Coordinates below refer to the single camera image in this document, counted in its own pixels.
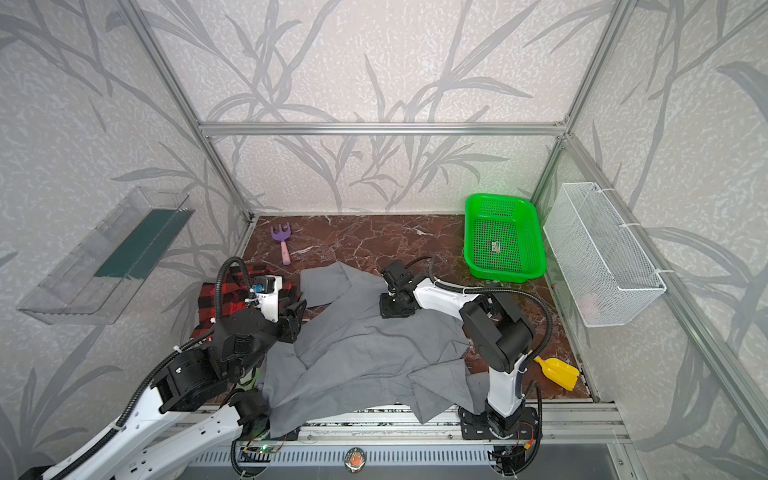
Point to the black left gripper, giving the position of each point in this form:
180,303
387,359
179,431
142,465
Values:
291,315

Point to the red black plaid shirt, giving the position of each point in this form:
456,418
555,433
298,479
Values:
210,306

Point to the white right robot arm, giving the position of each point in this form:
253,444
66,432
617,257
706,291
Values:
500,332

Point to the yellow toy shovel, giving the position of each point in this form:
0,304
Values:
559,372

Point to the white wire mesh basket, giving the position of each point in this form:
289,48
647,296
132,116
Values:
609,275

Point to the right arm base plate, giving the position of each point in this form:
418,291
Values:
490,425

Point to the purple pink toy rake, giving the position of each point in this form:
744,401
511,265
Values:
281,233

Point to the black green work glove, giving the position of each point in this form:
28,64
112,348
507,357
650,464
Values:
249,380

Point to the round red emblem button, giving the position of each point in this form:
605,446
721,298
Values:
355,460

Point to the green plastic basket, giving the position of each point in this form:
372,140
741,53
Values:
514,223

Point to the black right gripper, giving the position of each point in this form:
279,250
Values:
396,303

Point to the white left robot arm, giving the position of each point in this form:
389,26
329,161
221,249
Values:
191,401

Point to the clear plastic wall shelf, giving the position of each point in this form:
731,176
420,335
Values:
95,282

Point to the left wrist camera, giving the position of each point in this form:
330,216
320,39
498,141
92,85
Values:
264,295

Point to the grey long sleeve shirt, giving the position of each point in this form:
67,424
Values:
350,358

